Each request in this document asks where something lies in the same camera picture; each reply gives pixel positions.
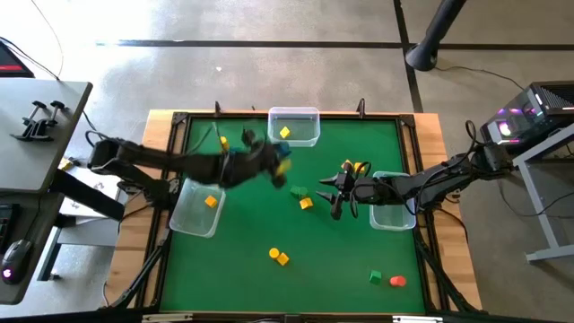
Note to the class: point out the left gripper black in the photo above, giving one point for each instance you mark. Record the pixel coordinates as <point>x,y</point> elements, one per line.
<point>251,166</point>

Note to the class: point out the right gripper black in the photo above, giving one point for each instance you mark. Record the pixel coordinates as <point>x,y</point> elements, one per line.
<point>359,190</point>

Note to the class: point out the yellow wooden cube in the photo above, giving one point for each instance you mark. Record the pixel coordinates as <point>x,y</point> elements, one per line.
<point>359,168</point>
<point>345,165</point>
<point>211,201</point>
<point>306,203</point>
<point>282,259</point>
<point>284,132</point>

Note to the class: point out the green wooden block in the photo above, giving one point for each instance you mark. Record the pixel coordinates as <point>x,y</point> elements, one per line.
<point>294,191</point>
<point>303,193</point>

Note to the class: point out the tall yellow wooden cylinder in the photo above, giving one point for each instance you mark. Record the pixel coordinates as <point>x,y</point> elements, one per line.
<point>223,143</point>

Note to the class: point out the green wooden cube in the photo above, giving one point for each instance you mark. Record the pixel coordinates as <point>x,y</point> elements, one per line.
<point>375,277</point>

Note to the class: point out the red wooden cylinder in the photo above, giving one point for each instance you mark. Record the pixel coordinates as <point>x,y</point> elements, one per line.
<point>397,281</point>

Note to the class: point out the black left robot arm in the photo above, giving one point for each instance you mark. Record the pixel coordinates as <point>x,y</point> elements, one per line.
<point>148,157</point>

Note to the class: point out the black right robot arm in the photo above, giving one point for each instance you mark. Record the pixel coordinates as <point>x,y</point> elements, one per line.
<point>430,179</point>

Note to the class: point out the clear plastic bin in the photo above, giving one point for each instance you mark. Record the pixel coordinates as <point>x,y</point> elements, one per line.
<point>193,224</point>
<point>394,222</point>
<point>314,140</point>

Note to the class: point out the short yellow wooden cylinder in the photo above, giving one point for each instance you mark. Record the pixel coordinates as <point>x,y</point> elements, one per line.
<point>274,253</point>

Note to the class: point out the green felt mat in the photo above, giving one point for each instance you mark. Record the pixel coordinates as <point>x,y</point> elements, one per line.
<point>314,278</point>

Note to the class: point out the black stand pole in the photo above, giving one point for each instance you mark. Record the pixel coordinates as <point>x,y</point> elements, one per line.
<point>426,51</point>

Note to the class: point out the small yellow object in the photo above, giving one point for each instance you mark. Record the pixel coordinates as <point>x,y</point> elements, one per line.
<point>66,163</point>

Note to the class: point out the glass computer case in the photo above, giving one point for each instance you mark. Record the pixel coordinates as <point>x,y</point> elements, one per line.
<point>538,116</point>

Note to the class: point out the grey desk top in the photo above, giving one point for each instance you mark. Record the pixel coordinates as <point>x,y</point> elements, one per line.
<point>45,157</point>

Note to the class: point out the black screw clamp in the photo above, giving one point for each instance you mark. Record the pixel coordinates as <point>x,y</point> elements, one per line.
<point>27,129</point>
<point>42,131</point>

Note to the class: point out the dark desk top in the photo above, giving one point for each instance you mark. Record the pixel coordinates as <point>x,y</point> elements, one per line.
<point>36,215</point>

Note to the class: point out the black keyboard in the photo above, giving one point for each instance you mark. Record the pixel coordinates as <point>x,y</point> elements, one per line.
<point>5,224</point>

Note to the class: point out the black monitor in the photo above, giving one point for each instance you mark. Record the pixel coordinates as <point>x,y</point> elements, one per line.
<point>11,63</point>

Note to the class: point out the black computer mouse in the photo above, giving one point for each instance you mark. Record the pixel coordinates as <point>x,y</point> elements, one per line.
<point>15,260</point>

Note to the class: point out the small black clamp post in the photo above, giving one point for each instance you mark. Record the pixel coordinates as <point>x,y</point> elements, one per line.
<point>361,107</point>
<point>217,109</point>

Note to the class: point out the silver metal bracket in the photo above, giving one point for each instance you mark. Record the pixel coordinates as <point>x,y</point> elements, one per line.
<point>167,318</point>
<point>417,319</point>

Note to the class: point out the white metal base plate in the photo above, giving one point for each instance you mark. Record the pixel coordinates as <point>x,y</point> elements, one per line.
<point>89,233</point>

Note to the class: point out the white metal table frame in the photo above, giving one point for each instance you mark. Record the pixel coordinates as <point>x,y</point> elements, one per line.
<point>551,254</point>

